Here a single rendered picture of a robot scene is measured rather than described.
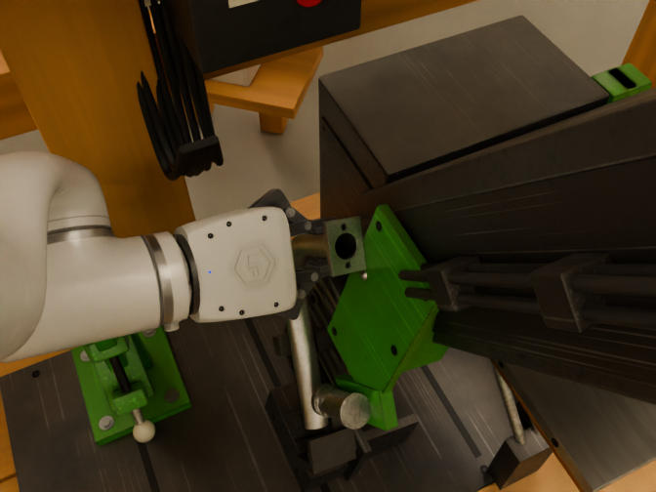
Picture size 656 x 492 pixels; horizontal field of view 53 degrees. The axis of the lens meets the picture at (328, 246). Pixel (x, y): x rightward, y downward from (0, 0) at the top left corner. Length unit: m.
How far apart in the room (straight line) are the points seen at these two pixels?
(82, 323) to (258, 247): 0.17
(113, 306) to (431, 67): 0.48
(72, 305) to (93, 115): 0.29
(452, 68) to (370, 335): 0.35
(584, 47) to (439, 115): 2.39
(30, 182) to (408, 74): 0.49
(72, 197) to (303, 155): 1.93
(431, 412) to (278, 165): 1.62
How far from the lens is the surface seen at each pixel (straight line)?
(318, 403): 0.76
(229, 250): 0.60
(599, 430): 0.72
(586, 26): 3.26
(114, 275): 0.56
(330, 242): 0.64
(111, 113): 0.79
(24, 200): 0.47
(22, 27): 0.71
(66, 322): 0.56
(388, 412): 0.71
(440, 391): 0.94
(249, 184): 2.37
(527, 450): 0.82
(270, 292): 0.62
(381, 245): 0.63
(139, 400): 0.86
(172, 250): 0.58
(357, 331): 0.71
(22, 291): 0.42
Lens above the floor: 1.75
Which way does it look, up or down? 54 degrees down
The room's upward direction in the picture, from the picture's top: straight up
